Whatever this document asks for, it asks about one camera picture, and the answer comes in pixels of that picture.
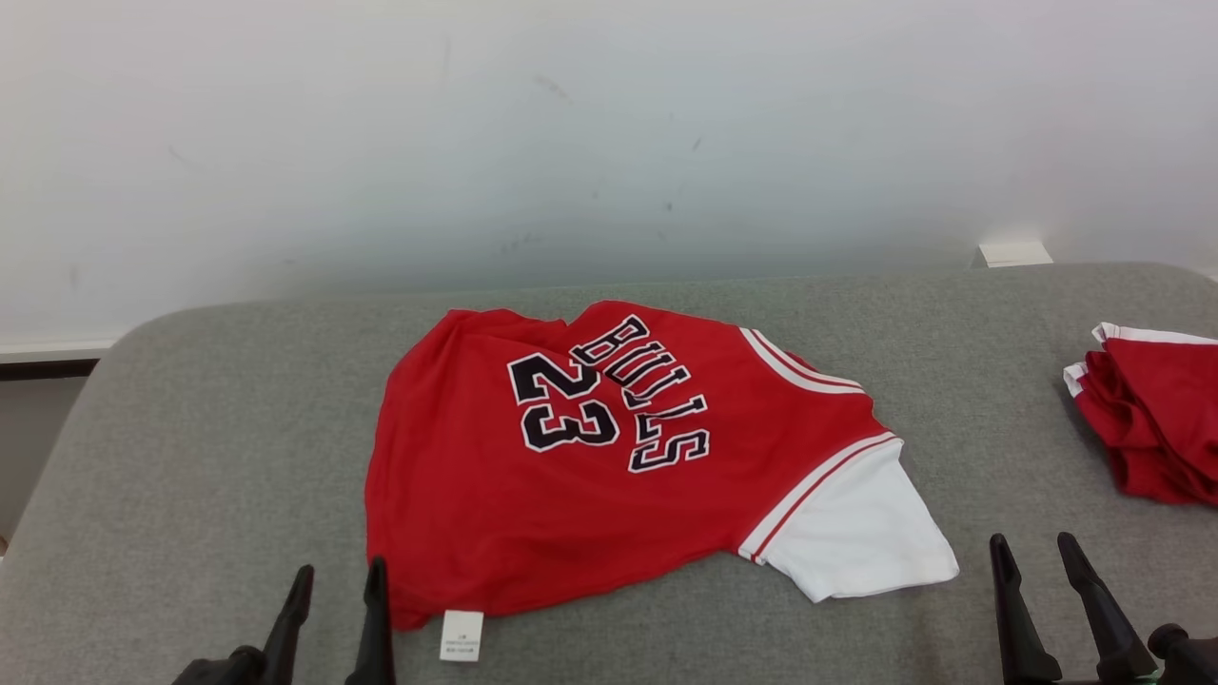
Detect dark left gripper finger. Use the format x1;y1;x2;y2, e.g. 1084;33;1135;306
344;557;397;685
257;564;316;685

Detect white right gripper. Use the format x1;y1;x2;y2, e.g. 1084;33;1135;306
988;531;1164;685

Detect red white basketball jersey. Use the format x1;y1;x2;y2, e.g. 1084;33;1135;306
364;300;960;663

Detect red shorts with white trim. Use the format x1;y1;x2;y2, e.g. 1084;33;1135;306
1063;322;1218;507

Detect white and black baseboard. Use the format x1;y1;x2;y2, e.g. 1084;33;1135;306
0;338;121;382

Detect white block at wall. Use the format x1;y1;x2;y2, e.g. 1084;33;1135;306
978;241;1054;268

